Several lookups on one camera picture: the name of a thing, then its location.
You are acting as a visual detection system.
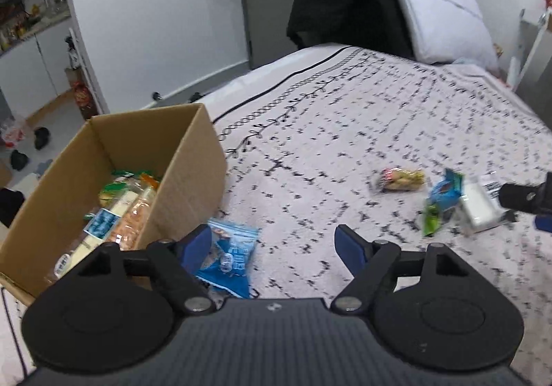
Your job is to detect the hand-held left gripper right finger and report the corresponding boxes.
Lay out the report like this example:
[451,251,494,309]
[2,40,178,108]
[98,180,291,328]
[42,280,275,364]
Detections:
[330,225,473,313]

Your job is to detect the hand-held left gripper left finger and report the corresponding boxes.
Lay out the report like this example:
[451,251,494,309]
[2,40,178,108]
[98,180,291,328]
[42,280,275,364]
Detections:
[71,224,215,316]

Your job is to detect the white pillow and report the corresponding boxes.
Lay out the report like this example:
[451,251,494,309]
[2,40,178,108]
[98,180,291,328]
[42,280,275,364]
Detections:
[382,0,501,76]

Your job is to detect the white kitchen cabinet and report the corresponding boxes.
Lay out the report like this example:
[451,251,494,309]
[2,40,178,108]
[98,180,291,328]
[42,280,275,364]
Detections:
[0,0,87,119]

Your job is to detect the orange bread packet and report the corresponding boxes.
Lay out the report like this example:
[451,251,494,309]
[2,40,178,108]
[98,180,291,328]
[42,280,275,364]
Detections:
[110,185,158,251]

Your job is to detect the red white plastic bag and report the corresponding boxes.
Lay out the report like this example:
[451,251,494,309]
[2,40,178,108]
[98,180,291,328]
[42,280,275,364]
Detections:
[1,115,29,148]

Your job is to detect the white snack packet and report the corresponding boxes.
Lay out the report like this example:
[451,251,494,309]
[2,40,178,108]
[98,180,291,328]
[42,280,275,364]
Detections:
[459,174,505,233]

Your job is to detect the brown cardboard box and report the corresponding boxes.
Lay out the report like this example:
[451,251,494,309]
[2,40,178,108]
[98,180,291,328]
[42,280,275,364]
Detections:
[0,103,228,308]

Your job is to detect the orange green snack packet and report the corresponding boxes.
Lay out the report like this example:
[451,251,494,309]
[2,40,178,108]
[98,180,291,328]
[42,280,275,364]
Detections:
[137,170,162,188]

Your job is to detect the snack packets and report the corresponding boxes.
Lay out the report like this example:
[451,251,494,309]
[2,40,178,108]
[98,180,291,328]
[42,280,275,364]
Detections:
[45,187,145,285]

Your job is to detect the orange nut snack packet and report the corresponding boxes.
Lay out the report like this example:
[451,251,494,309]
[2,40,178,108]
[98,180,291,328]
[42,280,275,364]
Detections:
[375,167,427,193]

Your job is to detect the blue teal snack packet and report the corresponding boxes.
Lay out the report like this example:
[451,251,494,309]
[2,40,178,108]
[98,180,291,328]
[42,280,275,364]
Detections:
[428,169,465,214]

